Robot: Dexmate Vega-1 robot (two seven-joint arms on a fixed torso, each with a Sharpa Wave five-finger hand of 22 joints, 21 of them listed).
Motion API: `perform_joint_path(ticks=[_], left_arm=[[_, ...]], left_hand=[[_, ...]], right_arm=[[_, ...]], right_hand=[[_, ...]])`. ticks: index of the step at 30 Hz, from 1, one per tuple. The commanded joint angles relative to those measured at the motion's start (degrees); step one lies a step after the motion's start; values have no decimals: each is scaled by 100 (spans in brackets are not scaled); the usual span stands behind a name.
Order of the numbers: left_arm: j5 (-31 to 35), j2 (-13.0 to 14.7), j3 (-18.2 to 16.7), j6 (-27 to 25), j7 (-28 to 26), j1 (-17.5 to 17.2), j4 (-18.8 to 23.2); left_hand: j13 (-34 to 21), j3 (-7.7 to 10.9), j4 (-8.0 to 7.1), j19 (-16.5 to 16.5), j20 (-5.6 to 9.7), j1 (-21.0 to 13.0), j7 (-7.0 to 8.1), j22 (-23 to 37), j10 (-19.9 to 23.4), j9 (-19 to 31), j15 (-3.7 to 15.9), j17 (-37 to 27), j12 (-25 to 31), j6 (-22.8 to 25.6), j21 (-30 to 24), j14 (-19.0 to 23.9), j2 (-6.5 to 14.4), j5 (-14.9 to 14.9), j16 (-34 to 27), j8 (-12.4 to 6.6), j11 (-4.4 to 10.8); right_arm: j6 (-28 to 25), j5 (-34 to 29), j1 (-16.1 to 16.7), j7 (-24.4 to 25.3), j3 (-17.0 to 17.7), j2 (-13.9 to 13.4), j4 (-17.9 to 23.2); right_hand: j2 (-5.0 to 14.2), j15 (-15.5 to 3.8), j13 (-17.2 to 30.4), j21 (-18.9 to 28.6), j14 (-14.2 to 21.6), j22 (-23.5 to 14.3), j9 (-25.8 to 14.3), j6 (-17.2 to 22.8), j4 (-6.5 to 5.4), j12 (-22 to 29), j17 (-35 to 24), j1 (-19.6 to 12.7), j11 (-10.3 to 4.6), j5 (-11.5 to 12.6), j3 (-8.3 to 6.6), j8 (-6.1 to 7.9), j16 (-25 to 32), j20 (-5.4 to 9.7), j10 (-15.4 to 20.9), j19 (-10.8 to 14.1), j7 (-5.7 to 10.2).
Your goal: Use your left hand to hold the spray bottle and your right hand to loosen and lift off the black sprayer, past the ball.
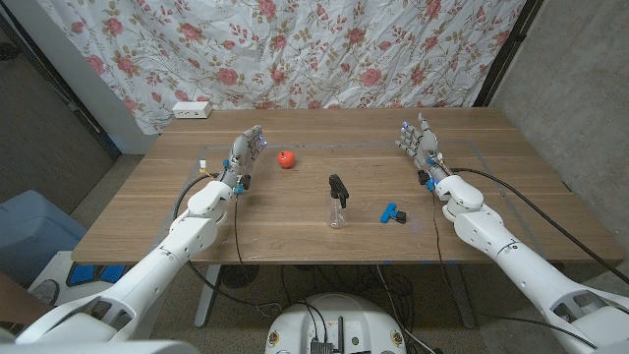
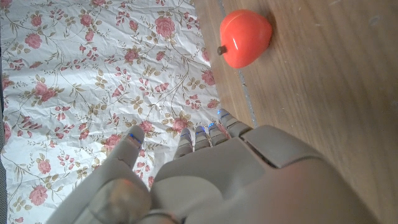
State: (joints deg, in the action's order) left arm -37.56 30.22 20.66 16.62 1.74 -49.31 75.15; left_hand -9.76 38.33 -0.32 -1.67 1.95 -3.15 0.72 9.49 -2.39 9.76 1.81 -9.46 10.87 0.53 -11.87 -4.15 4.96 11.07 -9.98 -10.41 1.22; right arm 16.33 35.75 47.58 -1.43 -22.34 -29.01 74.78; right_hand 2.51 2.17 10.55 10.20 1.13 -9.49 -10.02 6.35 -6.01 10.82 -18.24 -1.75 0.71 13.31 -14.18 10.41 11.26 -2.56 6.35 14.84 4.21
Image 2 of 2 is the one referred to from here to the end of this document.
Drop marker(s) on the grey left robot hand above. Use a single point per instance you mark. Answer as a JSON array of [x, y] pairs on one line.
[[236, 180]]

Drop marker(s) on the floral backdrop cloth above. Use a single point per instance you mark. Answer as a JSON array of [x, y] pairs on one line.
[[77, 93]]

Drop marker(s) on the orange toy ball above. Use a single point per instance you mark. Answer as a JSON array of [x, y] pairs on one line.
[[245, 37]]

